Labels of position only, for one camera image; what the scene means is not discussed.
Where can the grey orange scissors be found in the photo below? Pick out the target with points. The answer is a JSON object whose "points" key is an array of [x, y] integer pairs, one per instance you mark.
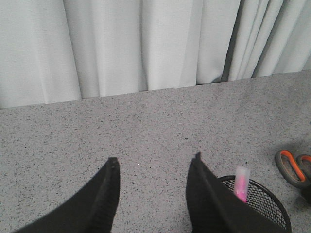
{"points": [[296, 171]]}

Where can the black mesh pen cup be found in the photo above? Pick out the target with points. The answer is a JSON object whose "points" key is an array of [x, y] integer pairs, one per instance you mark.
{"points": [[261, 200]]}

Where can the pink marker pen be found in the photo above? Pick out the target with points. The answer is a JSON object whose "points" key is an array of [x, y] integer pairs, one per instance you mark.
{"points": [[242, 176]]}

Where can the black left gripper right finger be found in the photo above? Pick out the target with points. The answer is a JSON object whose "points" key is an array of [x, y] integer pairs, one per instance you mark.
{"points": [[208, 199]]}

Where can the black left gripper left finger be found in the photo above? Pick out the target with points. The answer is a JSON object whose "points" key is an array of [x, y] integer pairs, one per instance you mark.
{"points": [[91, 210]]}

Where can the pale grey curtain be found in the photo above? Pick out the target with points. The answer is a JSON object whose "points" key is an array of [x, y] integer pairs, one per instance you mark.
{"points": [[62, 50]]}

